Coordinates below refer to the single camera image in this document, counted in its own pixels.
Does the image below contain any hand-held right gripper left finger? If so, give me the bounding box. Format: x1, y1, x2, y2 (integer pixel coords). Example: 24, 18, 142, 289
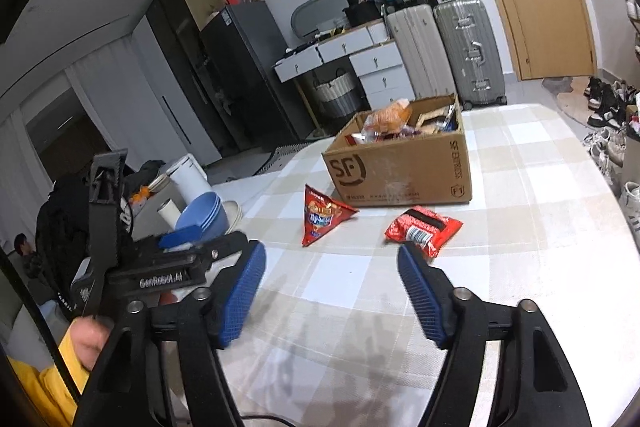
75, 239, 267, 427

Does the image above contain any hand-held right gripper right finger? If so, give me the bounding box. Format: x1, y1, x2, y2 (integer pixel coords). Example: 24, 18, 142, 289
397, 241, 592, 427

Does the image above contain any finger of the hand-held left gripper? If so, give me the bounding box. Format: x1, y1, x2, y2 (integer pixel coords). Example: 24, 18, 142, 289
197, 231, 250, 275
159, 227, 199, 253

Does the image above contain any red snack packet black stripe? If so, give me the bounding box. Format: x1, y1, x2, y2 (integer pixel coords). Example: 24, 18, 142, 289
383, 205, 464, 261

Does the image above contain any red triangular chip bag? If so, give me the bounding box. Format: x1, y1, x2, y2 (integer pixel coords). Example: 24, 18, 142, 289
301, 184, 360, 248

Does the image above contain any brown cardboard box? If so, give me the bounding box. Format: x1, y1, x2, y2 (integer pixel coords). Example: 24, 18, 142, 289
322, 93, 474, 208

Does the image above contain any person's left forearm yellow sleeve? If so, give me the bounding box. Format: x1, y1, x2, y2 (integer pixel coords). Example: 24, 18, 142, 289
9, 332, 93, 427

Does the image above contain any person's left hand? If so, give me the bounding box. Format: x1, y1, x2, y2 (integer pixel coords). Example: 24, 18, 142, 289
66, 317, 115, 371

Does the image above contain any stack of blue bowls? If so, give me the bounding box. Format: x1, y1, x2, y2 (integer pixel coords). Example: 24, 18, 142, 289
174, 191, 229, 242

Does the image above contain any white bowl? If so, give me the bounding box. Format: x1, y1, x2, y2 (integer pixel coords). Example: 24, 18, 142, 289
221, 200, 245, 229

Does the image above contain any white kettle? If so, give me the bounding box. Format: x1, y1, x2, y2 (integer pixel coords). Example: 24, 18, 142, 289
165, 154, 209, 204

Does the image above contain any black backpack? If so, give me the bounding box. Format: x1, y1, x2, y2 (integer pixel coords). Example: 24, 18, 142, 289
35, 177, 137, 323

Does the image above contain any tall dark cabinet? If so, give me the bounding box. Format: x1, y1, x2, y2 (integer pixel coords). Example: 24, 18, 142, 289
144, 0, 238, 165

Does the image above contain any black refrigerator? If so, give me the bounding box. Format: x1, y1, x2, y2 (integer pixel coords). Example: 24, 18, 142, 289
199, 2, 322, 154

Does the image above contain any clear bag of buns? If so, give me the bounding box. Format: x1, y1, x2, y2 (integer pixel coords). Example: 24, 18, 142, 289
363, 99, 414, 134

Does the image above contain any woven laundry basket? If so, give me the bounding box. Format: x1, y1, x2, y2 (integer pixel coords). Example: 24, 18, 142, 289
312, 69, 364, 118

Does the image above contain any white drawer desk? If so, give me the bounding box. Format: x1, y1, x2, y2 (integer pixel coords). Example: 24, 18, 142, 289
273, 22, 417, 108

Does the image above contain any round beige doormat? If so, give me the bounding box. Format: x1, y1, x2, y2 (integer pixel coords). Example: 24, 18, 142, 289
554, 91, 597, 126

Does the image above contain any beige suitcase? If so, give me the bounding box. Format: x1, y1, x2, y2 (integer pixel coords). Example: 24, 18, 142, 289
385, 4, 464, 104

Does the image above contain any pile of shoes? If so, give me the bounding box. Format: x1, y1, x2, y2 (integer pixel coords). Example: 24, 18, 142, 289
581, 76, 640, 254

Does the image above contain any grey oval tray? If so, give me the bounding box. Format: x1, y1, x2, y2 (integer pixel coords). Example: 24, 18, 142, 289
291, 0, 347, 36

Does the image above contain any silver suitcase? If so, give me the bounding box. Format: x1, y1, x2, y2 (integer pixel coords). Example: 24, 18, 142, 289
432, 0, 509, 111

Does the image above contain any black bag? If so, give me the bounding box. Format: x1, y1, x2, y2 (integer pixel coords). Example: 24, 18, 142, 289
341, 0, 385, 28

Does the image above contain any shoe rack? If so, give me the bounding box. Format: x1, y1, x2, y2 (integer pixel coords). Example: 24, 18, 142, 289
607, 0, 640, 68

